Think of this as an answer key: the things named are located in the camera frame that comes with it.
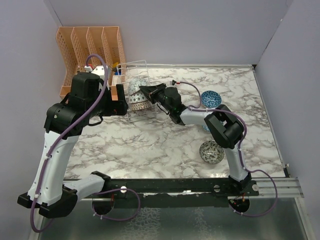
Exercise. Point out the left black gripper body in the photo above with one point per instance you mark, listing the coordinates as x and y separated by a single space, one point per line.
109 107

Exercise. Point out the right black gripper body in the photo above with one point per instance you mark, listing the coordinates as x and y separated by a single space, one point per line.
158 97

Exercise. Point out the pink patterned bowl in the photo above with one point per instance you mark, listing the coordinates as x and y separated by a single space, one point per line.
137 97

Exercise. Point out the red patterned bowl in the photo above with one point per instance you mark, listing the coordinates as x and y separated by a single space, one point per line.
135 83

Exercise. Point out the brown patterned bowl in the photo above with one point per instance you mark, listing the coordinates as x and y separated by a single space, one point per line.
140 105

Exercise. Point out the blue triangle patterned bowl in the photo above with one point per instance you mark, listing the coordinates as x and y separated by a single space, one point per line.
210 99

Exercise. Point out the blue floral bowl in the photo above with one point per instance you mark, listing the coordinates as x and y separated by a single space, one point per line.
206 128

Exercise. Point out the grey leaf patterned bowl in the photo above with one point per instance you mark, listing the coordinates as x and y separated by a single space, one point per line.
211 153

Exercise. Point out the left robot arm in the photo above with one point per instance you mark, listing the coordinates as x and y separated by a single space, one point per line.
63 126

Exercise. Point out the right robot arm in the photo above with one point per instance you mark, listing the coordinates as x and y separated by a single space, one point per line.
227 129

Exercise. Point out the blue small box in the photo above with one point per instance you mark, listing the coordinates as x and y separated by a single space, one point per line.
118 72

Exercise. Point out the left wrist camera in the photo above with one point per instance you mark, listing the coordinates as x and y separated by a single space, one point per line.
99 70

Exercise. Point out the white wire dish rack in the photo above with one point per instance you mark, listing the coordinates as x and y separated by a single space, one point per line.
132 75

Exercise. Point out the black mounting rail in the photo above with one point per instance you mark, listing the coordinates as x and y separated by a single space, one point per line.
183 192

